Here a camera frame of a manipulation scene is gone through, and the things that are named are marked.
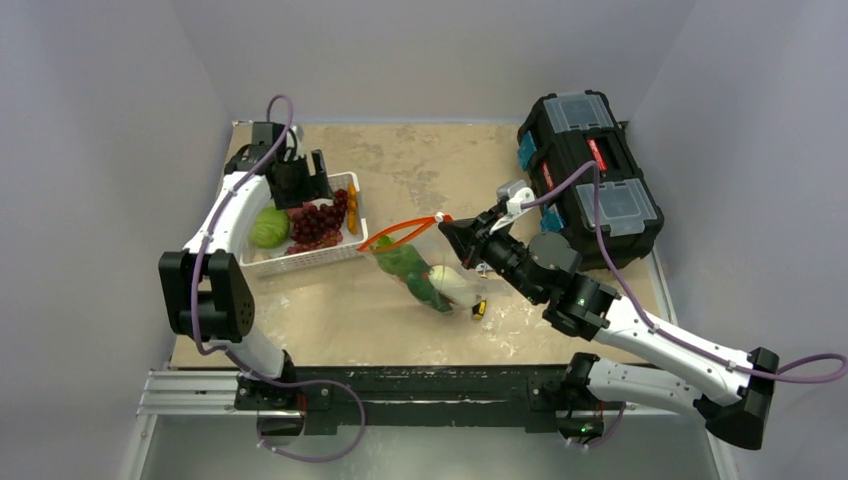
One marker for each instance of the yellow black screwdriver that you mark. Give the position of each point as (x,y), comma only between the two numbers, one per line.
(479,310)

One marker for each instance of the aluminium frame rail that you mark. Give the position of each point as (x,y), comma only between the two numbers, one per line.
(207,393)

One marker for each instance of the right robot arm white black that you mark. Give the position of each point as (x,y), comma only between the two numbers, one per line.
(731,390)

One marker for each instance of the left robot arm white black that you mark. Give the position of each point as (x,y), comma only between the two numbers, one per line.
(206,294)

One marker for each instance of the clear zip bag orange zipper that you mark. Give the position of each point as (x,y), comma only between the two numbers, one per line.
(423,234)

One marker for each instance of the red grape bunch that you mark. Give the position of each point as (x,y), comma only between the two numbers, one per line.
(317,225)

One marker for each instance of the white radish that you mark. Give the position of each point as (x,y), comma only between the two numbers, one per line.
(454,286)

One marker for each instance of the green cucumber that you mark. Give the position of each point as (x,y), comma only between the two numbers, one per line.
(408,266)

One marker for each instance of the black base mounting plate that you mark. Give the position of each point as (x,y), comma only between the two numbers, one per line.
(535,398)

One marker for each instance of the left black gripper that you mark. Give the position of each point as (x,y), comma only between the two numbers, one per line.
(314,187)

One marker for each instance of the white perforated plastic basket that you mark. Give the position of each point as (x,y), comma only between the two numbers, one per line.
(261,262)

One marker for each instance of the green cabbage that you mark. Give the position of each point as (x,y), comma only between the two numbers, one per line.
(270,229)

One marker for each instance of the orange carrot with leaves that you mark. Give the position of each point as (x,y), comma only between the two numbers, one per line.
(382,244)

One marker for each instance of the black toolbox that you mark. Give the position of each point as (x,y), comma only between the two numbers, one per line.
(607,213)

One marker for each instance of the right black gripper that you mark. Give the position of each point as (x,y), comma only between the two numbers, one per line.
(482,239)

